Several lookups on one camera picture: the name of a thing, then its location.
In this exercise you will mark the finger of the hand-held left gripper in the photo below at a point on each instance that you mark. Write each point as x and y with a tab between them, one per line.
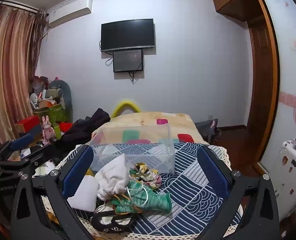
37	155
21	142

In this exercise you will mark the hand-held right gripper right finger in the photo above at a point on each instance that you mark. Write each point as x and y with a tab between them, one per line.
213	175

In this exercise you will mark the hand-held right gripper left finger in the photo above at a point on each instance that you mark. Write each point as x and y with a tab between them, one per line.
78	173

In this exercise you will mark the white foam sponge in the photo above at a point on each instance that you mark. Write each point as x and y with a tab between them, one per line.
85	195

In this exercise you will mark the white cloth pouch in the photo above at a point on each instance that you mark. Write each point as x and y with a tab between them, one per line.
113	177

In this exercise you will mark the green knitted glove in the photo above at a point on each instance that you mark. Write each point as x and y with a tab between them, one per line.
153	197

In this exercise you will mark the clear plastic box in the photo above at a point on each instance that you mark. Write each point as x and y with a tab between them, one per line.
138	150

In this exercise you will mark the floral fabric scrunchie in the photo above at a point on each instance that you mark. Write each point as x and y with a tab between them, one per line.
148	176

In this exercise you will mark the red box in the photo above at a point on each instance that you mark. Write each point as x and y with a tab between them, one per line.
27	123

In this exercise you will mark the blue patterned cloth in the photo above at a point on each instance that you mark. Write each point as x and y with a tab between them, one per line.
195	195

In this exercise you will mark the pink bunny doll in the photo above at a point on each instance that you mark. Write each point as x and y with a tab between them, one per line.
47	130

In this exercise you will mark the green cylinder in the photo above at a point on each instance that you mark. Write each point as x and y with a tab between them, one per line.
57	132

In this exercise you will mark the red cloth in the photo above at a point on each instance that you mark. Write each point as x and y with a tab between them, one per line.
66	126

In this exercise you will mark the dark clothes pile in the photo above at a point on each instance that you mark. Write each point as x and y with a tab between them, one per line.
80	132

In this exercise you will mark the green cardboard box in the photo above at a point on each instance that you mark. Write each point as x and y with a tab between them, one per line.
54	115

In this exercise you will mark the dark bag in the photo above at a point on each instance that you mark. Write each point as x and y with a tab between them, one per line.
205	128

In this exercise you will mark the striped brown curtain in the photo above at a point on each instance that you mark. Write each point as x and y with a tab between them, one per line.
10	75

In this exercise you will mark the white mini fridge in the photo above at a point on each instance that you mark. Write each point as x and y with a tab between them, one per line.
293	175

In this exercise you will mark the beige blanket with coloured squares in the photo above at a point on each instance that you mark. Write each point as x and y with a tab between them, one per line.
148	121

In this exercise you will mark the yellow foam tube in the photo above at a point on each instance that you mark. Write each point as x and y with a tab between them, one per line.
124	103

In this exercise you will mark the pink ribbon sticker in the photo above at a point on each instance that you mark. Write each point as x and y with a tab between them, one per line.
290	99

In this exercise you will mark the white sliding door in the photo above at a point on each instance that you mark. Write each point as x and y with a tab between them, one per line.
290	75

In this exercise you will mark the white air conditioner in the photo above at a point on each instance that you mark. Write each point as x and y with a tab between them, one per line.
70	12

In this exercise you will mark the small black wall monitor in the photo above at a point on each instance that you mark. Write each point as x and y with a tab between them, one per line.
128	61

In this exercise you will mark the wall-mounted black television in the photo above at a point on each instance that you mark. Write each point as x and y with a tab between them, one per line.
128	33

